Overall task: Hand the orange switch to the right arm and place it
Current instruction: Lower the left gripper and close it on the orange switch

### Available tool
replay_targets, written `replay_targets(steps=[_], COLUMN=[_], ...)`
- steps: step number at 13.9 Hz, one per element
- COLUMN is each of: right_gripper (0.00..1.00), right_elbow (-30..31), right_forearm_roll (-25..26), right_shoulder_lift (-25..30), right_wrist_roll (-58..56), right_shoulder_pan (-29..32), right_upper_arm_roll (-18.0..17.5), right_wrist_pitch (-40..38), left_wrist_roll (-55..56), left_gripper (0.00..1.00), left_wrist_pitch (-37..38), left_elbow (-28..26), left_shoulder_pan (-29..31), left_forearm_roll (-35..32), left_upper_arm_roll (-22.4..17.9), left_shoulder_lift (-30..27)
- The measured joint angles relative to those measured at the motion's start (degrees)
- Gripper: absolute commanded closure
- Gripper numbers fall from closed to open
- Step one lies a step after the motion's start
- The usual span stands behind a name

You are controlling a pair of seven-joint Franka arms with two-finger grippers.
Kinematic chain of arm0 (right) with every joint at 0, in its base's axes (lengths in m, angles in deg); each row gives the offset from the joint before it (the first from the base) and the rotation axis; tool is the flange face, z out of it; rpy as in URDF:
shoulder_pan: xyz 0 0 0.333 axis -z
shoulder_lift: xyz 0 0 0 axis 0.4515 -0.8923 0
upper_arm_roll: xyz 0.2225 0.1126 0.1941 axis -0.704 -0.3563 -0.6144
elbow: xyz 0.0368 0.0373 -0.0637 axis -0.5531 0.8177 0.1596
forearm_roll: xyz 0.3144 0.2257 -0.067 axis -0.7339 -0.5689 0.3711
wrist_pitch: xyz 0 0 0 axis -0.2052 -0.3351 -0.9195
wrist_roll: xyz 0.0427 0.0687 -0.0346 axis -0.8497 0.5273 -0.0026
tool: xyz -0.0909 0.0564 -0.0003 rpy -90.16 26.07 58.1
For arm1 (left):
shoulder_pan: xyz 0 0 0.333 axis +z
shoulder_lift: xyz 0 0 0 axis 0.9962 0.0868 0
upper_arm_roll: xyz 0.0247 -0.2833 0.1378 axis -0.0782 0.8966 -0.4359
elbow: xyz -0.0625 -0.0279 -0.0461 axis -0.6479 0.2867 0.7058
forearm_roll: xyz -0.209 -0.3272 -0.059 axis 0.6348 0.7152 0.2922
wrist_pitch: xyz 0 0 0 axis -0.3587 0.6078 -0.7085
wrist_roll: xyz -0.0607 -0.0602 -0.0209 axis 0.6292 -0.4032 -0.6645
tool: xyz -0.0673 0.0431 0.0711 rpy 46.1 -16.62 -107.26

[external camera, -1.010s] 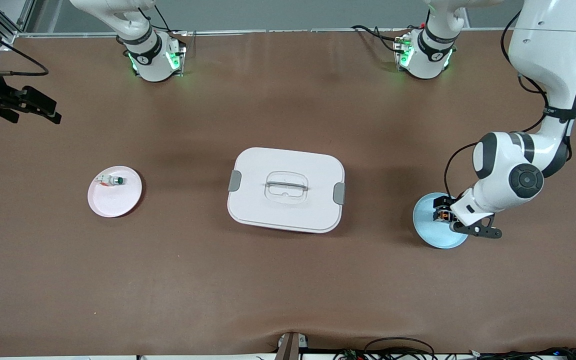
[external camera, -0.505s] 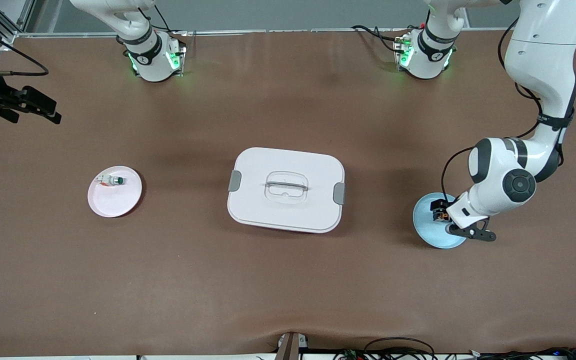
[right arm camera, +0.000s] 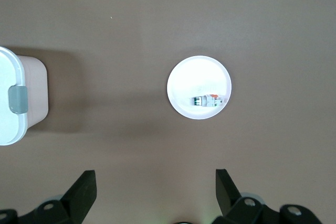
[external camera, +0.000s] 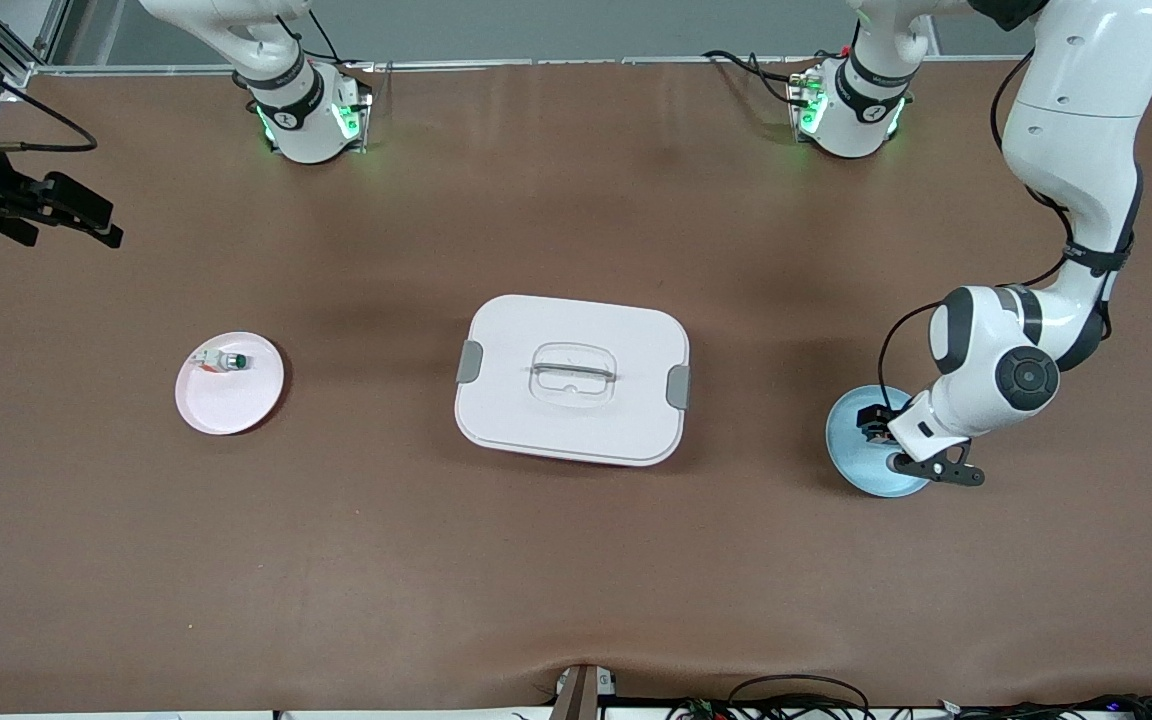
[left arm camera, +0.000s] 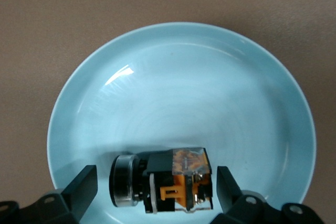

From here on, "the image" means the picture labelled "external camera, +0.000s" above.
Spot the light blue round plate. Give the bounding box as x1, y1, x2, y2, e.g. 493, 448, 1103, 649
825, 385, 937, 499

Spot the pink round plate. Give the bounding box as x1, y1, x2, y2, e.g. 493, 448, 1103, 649
174, 331, 286, 436

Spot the white plastic container lid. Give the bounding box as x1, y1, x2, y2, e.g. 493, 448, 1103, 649
454, 294, 692, 468

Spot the brown table mat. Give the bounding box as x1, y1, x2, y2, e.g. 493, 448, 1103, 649
0, 60, 1152, 713

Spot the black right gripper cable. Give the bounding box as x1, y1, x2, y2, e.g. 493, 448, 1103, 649
0, 35, 99, 153

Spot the aluminium corner frame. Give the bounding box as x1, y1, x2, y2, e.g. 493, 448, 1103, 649
0, 0, 72, 101

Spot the black looped cable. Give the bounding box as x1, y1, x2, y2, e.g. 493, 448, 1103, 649
726, 675, 872, 720

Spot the black cable bundle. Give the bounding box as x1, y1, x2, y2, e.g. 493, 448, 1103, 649
936, 693, 1152, 720

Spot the black arm base cable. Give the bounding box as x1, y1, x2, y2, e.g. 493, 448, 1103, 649
704, 48, 822, 106
256, 0, 347, 66

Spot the brown camera mount post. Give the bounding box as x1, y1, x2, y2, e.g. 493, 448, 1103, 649
551, 663, 619, 720

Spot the silver table edge rail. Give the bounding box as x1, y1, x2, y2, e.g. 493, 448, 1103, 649
31, 56, 1037, 73

